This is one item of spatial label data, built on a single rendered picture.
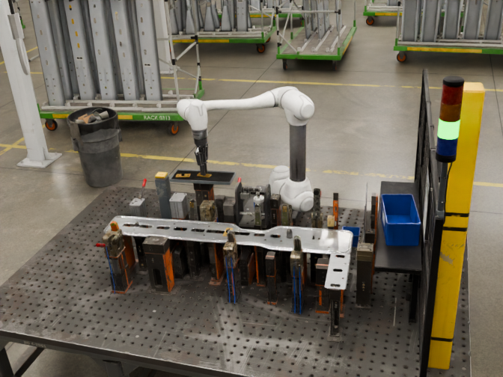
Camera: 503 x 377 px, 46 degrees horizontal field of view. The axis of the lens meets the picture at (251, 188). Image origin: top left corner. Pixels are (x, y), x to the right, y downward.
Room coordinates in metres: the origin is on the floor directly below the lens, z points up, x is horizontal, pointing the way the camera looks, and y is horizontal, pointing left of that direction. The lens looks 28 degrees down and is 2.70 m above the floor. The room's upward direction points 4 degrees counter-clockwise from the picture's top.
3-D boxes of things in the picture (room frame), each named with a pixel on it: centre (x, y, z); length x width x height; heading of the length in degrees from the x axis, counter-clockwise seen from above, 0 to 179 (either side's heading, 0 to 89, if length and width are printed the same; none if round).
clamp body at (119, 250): (2.72, 0.76, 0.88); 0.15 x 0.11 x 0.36; 165
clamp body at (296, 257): (2.45, -0.20, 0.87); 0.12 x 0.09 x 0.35; 165
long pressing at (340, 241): (2.75, 0.16, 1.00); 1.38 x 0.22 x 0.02; 75
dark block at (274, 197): (2.90, -0.13, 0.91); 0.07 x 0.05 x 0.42; 165
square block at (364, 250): (2.44, -0.54, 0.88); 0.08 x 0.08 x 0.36; 75
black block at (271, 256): (2.52, -0.08, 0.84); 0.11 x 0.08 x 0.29; 165
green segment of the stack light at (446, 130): (1.88, -0.69, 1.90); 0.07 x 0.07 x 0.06
